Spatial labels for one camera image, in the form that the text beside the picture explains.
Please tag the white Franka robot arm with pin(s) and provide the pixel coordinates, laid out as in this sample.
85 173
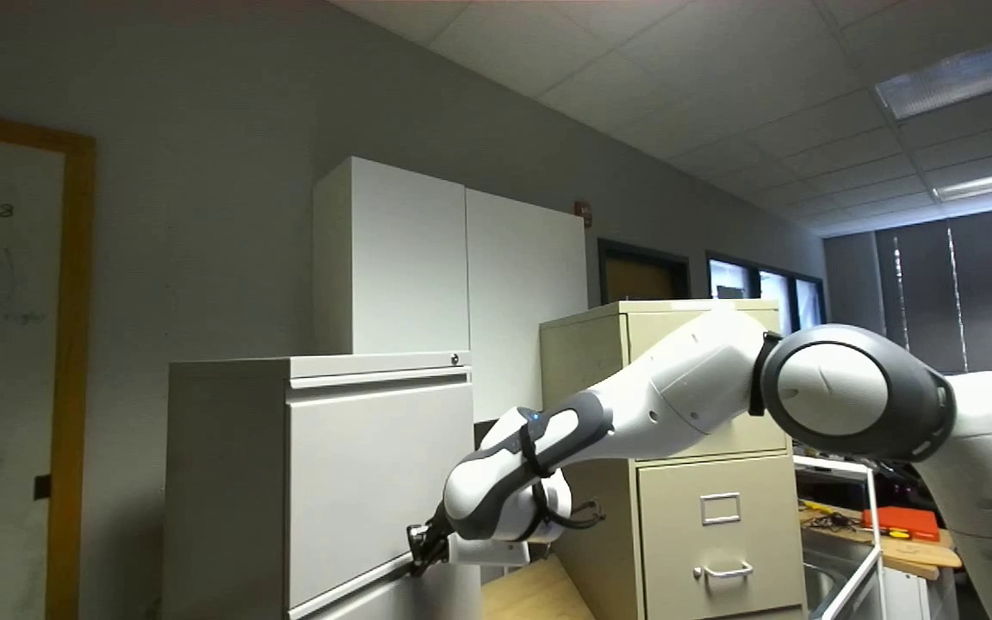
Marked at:
842 400

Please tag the large ceiling light panel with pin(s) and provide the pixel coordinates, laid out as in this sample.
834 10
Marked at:
963 69

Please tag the white wall cabinet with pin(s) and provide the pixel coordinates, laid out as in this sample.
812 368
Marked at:
396 260
523 312

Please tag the small grey filing cabinet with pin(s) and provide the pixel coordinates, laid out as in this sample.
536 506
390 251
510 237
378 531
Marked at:
233 485

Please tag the white metal tube frame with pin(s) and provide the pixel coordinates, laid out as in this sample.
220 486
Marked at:
853 573

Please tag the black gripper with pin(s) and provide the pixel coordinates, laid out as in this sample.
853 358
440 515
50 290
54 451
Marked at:
428 541

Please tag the grey window blinds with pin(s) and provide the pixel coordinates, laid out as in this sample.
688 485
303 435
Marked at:
954 293

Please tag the dark framed window row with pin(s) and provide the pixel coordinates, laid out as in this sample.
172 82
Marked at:
773 293

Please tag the narrow ceiling light panel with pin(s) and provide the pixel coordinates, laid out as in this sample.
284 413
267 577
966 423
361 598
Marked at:
990 181

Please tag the wood framed whiteboard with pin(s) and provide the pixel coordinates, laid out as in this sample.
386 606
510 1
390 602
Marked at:
0 381

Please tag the beige metal filing cabinet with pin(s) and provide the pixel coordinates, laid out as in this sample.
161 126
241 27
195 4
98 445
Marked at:
705 538

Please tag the dark wooden door frame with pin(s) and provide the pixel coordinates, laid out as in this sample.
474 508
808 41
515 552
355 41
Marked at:
638 277

